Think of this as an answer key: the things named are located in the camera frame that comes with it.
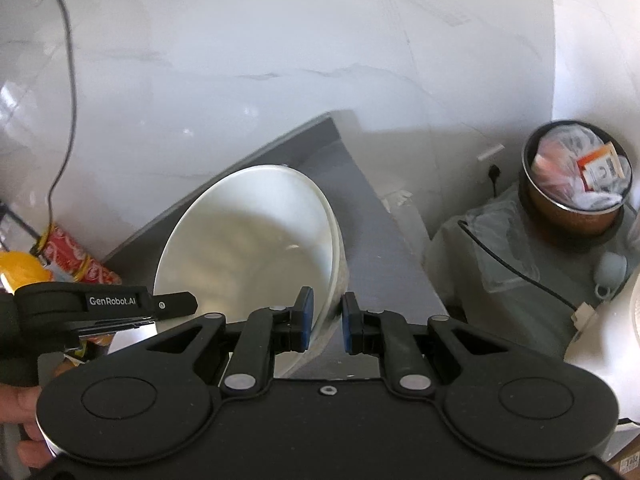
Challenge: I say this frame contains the round brown trash bin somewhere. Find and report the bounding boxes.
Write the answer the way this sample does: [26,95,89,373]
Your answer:
[520,119,634,254]

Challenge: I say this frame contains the cardboard box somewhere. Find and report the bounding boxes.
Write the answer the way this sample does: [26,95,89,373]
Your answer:
[602,446,640,480]

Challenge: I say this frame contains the large white bowl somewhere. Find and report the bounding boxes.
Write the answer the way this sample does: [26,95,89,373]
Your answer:
[152,164,347,378]

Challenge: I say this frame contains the red snack packet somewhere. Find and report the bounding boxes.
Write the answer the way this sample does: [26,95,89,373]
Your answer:
[41,224,124,287]

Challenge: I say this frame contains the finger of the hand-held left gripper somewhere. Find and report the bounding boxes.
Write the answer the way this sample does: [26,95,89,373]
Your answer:
[150,292,199,317]

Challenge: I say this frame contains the white appliance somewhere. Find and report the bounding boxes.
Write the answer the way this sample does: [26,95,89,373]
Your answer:
[564,270,640,428]

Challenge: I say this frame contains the grey plastic sheet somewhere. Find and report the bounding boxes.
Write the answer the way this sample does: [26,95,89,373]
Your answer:
[422,180,640,361]

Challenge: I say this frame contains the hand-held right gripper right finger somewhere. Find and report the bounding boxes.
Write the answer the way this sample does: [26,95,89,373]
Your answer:
[341,291,502,397]

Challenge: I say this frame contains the person's left hand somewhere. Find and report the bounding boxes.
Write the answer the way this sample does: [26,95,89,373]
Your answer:
[0,384,53,470]

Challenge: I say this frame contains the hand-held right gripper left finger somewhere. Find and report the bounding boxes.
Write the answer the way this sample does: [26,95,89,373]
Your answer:
[145,286,316,397]

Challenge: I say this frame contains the orange juice bottle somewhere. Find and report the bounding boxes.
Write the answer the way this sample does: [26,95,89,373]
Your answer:
[0,251,55,292]

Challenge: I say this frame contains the thin black cable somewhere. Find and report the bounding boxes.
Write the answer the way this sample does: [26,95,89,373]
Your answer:
[457,219,582,312]

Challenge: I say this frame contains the orange and white carton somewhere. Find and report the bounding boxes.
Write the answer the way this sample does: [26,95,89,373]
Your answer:
[576,142,629,194]

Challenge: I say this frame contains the black power cable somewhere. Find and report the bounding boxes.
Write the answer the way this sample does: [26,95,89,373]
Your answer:
[29,0,79,257]

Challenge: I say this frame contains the light blue silicone holder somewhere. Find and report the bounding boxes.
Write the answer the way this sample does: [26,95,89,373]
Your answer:
[594,252,629,302]

